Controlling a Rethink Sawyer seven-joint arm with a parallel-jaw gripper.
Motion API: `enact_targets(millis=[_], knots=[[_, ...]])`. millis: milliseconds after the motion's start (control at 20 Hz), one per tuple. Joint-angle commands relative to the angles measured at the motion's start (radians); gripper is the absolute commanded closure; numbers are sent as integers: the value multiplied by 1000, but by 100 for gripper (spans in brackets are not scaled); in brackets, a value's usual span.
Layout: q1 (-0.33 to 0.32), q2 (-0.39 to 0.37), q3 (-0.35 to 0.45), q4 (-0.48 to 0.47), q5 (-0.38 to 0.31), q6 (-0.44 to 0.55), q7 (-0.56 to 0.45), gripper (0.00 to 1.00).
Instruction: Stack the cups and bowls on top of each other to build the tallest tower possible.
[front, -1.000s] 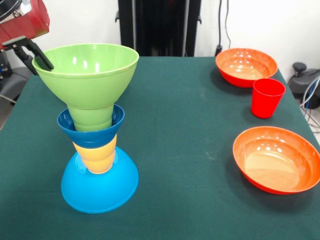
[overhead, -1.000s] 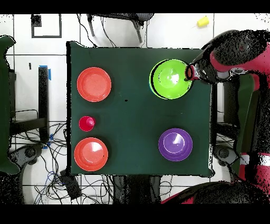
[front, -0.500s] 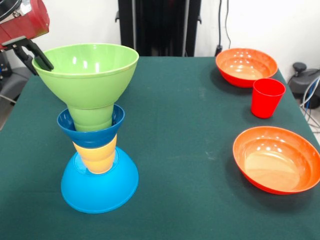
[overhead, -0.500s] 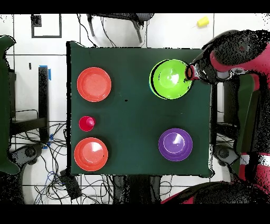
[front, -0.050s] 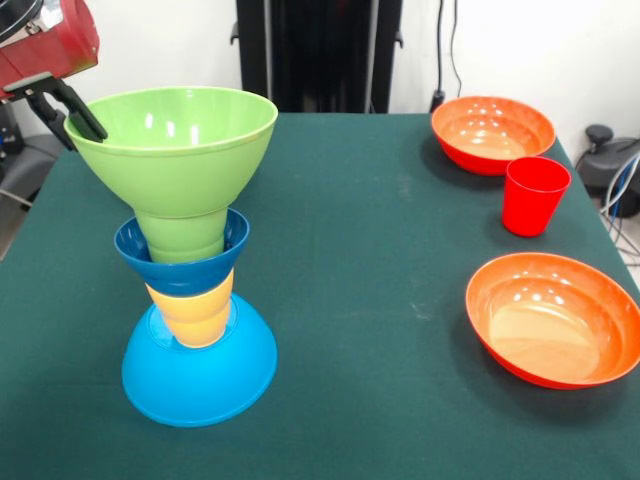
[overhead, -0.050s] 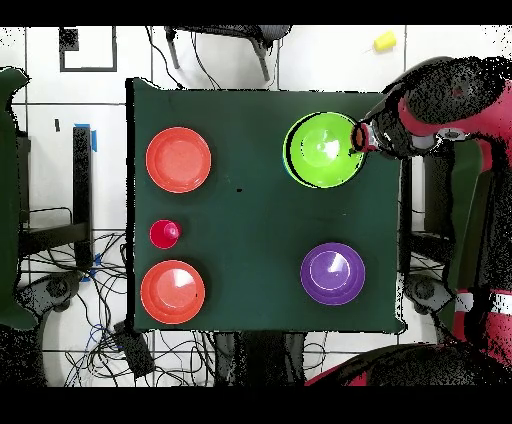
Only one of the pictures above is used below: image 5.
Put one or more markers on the dark green tablecloth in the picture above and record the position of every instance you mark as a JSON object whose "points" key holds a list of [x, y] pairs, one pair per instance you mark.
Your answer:
{"points": [[350, 280]]}

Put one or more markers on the yellow stepped plastic cup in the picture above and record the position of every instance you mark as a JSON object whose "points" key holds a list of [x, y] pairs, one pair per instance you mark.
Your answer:
{"points": [[197, 320]]}

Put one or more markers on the red plastic cup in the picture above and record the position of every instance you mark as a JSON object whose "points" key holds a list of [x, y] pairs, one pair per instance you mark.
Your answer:
{"points": [[535, 200]]}

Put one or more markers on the black equipment box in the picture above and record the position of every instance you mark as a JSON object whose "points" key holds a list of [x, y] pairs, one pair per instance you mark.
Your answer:
{"points": [[7, 130]]}

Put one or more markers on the light green plastic bowl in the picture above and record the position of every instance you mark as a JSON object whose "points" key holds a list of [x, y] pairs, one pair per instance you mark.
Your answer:
{"points": [[180, 165]]}

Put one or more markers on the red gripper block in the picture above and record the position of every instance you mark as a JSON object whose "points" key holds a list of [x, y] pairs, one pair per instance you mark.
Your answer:
{"points": [[50, 50]]}

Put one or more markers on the green stepped plastic cup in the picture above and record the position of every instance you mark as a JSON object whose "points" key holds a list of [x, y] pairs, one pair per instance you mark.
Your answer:
{"points": [[186, 237]]}

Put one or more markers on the dark blue plastic bowl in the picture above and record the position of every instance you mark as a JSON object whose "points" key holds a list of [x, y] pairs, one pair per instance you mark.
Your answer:
{"points": [[192, 277]]}

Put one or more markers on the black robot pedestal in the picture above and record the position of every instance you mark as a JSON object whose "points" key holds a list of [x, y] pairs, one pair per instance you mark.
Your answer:
{"points": [[310, 50]]}

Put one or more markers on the orange plastic bowl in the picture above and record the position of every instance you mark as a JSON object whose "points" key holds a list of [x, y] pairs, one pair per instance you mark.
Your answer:
{"points": [[492, 135], [550, 325]]}

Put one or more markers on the light blue plastic bowl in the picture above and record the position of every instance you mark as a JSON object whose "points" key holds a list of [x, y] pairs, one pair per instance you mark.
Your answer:
{"points": [[210, 380]]}

